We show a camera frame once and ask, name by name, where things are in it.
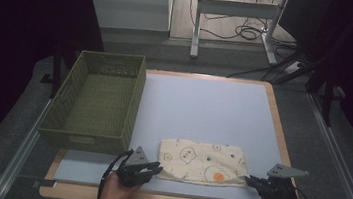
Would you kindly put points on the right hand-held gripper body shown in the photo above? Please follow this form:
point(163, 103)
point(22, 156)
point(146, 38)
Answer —
point(279, 191)

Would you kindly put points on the white foam board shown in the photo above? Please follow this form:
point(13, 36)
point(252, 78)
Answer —
point(203, 109)

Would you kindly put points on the white power strip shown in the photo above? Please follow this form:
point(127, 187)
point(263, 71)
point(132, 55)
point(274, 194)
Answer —
point(292, 67)

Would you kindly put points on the green woven plastic basket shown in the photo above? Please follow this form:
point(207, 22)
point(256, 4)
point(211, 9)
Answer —
point(96, 104)

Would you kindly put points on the white metal desk frame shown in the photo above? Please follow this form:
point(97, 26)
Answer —
point(197, 24)

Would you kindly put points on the cream printed towel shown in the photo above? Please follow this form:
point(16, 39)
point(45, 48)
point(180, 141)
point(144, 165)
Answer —
point(197, 162)

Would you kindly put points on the black tape piece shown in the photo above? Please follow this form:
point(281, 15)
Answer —
point(44, 183)

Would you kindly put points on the person's left hand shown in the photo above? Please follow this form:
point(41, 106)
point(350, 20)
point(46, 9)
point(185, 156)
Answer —
point(114, 196)

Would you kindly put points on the black metal stand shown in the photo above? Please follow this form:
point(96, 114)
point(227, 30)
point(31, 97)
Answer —
point(56, 72)
point(327, 103)

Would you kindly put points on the white cabinet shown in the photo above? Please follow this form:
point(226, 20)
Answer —
point(128, 5)

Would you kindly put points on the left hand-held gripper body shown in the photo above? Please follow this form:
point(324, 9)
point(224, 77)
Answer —
point(130, 175)

